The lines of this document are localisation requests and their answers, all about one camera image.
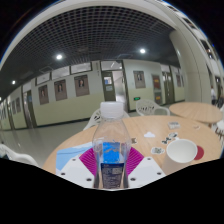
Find dark green door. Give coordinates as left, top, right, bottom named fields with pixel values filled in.
left=101, top=70, right=117, bottom=102

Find round wooden side table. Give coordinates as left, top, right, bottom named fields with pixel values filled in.
left=168, top=101, right=224, bottom=128

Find flat round red coaster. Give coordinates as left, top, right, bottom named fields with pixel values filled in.
left=193, top=145, right=205, bottom=161

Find dark patterned sticker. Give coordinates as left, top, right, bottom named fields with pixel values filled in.
left=161, top=132, right=179, bottom=145

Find ceiling lights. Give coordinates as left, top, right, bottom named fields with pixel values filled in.
left=9, top=47, right=148, bottom=86

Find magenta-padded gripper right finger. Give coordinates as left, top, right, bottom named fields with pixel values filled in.
left=123, top=147, right=167, bottom=189

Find red wall notice board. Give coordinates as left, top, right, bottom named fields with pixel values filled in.
left=151, top=74, right=163, bottom=105

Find white cloud sticker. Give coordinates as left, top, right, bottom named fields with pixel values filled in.
left=143, top=131, right=157, bottom=139

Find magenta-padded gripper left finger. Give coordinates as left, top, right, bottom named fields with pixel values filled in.
left=55, top=147, right=100, bottom=189

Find white chair with wooden legs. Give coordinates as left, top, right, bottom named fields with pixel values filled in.
left=213, top=119, right=224, bottom=148

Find white paper cup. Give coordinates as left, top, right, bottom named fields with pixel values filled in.
left=161, top=138, right=199, bottom=176

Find clear plastic water bottle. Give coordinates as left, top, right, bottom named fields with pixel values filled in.
left=92, top=101, right=132, bottom=190

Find blue printed paper sheet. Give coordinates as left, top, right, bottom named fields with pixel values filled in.
left=55, top=142, right=94, bottom=172

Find person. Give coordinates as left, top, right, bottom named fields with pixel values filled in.
left=210, top=85, right=218, bottom=105

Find small printed card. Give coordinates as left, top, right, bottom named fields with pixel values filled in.
left=167, top=121, right=181, bottom=130

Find framed wall portraits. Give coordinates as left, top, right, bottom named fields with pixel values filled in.
left=6, top=69, right=184, bottom=116

